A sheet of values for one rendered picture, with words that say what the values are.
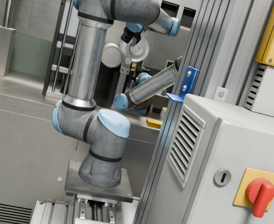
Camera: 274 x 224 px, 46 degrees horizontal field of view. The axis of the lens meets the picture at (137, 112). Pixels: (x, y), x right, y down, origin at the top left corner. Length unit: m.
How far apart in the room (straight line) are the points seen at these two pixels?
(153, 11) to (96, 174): 0.55
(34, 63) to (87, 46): 1.18
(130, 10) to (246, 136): 0.58
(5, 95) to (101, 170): 0.71
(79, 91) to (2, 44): 0.95
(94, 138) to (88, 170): 0.11
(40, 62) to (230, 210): 1.78
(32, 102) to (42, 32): 0.69
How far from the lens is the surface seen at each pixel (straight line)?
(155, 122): 1.64
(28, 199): 1.81
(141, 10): 0.99
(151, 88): 1.37
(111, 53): 1.81
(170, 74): 1.32
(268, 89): 0.72
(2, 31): 1.94
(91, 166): 1.09
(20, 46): 2.20
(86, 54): 1.04
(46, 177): 1.74
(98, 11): 1.01
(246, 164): 0.55
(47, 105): 1.58
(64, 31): 1.69
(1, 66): 1.96
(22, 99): 1.59
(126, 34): 1.56
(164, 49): 2.18
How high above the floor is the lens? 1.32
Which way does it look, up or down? 13 degrees down
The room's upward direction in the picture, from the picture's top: 16 degrees clockwise
